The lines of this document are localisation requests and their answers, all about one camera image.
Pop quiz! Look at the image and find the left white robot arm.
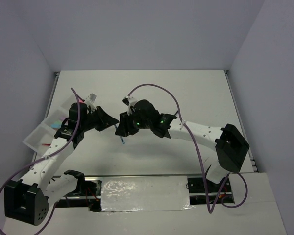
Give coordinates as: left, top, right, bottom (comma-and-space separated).
4, 103, 118, 226

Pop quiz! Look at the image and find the clear plastic organizer tray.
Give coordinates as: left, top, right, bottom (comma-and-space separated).
23, 94, 76, 156

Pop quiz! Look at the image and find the blue cap highlighter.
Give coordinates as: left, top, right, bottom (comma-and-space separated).
50, 124, 61, 129

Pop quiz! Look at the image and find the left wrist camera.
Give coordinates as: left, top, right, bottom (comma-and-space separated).
84, 94, 97, 111

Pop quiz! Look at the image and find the teal gel pen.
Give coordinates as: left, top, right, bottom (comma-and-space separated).
114, 125, 125, 144

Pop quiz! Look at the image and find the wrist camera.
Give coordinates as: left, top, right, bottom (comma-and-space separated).
84, 94, 97, 111
122, 96, 138, 115

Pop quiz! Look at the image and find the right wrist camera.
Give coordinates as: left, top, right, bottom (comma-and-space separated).
122, 96, 138, 115

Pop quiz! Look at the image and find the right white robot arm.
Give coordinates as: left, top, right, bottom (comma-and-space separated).
115, 96, 249, 191

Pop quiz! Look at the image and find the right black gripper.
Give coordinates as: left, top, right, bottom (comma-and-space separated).
115, 109, 152, 137

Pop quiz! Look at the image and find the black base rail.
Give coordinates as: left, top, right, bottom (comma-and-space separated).
57, 175, 234, 212

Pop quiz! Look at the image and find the silver foil covered panel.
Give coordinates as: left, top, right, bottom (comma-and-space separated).
101, 176, 192, 212

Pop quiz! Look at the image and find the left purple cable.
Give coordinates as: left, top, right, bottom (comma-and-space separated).
0, 87, 83, 235

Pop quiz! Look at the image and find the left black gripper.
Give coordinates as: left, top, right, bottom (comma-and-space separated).
81, 106, 119, 132

